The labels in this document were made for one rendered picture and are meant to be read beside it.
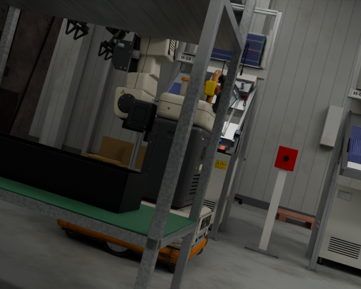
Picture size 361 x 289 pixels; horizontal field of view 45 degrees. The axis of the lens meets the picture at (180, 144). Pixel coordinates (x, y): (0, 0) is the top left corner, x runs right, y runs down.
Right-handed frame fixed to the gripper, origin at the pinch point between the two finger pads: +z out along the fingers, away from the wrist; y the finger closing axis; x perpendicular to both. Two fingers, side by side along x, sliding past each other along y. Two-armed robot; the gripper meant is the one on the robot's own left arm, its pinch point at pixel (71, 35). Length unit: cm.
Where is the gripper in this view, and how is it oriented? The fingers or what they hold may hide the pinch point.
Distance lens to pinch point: 241.6
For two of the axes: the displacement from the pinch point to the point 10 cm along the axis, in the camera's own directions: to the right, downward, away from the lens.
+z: -6.3, 7.8, 0.8
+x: 7.6, 6.3, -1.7
